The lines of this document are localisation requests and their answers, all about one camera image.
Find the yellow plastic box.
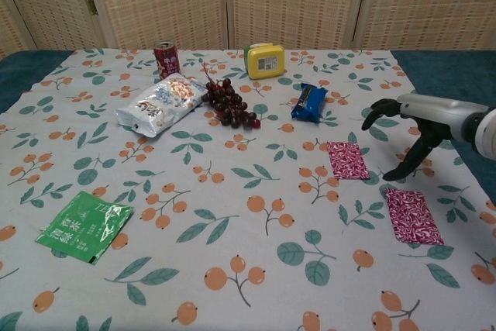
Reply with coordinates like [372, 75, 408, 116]
[243, 42, 286, 81]

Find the white snack bag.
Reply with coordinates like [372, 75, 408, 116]
[115, 73, 208, 138]

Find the green tea packet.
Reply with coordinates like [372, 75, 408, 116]
[34, 190, 136, 266]

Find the woven folding screen panel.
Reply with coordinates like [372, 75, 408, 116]
[79, 0, 233, 51]
[0, 0, 98, 53]
[224, 0, 373, 51]
[350, 0, 496, 53]
[0, 0, 32, 59]

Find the blue wrapped snack pack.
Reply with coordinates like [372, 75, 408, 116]
[290, 82, 329, 125]

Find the red drink can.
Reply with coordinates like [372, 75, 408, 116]
[153, 40, 181, 80]

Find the floral fruit print tablecloth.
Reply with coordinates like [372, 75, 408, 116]
[0, 47, 496, 331]

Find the dark purple grape bunch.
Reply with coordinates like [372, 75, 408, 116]
[201, 61, 263, 130]

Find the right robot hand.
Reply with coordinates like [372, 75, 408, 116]
[360, 93, 486, 182]

